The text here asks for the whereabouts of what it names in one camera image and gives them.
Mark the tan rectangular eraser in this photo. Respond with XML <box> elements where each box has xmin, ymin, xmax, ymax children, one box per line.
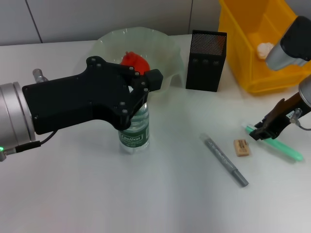
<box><xmin>233</xmin><ymin>138</ymin><xmax>251</xmax><ymax>157</ymax></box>

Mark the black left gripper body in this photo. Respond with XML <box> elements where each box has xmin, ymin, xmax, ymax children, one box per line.
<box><xmin>21</xmin><ymin>56</ymin><xmax>136</xmax><ymax>134</ymax></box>

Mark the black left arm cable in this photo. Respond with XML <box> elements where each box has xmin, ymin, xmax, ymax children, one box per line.
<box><xmin>16</xmin><ymin>130</ymin><xmax>59</xmax><ymax>153</ymax></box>

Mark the mint green retractable pen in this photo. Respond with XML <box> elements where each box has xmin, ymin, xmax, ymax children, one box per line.
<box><xmin>242</xmin><ymin>123</ymin><xmax>303</xmax><ymax>162</ymax></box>

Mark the red tomato-shaped object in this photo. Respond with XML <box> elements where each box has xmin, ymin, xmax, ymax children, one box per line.
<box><xmin>120</xmin><ymin>50</ymin><xmax>150</xmax><ymax>75</ymax></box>

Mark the clear water bottle green label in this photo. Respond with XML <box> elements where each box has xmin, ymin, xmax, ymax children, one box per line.
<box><xmin>118</xmin><ymin>101</ymin><xmax>150</xmax><ymax>155</ymax></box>

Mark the grey glitter pen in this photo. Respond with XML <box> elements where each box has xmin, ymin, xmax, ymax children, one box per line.
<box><xmin>199</xmin><ymin>133</ymin><xmax>249</xmax><ymax>187</ymax></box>

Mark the grey right arm cable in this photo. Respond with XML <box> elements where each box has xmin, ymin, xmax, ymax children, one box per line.
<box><xmin>289</xmin><ymin>108</ymin><xmax>311</xmax><ymax>132</ymax></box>

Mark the yellow plastic storage bin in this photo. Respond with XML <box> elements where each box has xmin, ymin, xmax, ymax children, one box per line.
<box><xmin>218</xmin><ymin>0</ymin><xmax>311</xmax><ymax>96</ymax></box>

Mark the black mesh pen holder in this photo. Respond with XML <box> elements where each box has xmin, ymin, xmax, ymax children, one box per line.
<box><xmin>186</xmin><ymin>30</ymin><xmax>228</xmax><ymax>92</ymax></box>

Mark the green glass fruit bowl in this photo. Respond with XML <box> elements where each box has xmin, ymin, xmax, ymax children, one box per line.
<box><xmin>93</xmin><ymin>26</ymin><xmax>184</xmax><ymax>98</ymax></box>

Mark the white paper ball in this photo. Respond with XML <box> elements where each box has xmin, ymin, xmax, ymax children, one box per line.
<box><xmin>257</xmin><ymin>42</ymin><xmax>273</xmax><ymax>60</ymax></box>

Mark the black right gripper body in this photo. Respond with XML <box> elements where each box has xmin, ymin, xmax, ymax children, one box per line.
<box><xmin>266</xmin><ymin>93</ymin><xmax>304</xmax><ymax>139</ymax></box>

